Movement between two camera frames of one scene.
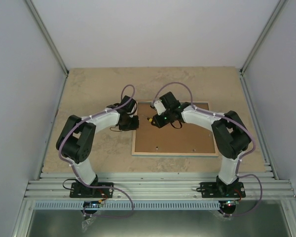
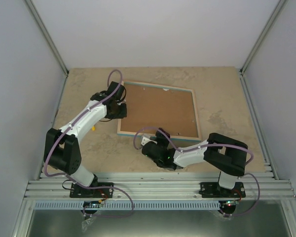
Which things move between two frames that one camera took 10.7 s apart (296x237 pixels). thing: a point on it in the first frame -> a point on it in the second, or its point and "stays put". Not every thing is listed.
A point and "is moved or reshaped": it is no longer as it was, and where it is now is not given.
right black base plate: x=222 y=190 stays put
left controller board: x=92 y=204 stays put
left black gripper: x=134 y=126 -> x=123 y=114
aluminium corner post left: x=37 y=19 stays put
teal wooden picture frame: x=193 y=138 is moved or reshaped
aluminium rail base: x=265 y=185 stays put
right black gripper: x=160 y=124 -> x=160 y=138
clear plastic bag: x=85 y=223 stays put
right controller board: x=230 y=203 stays put
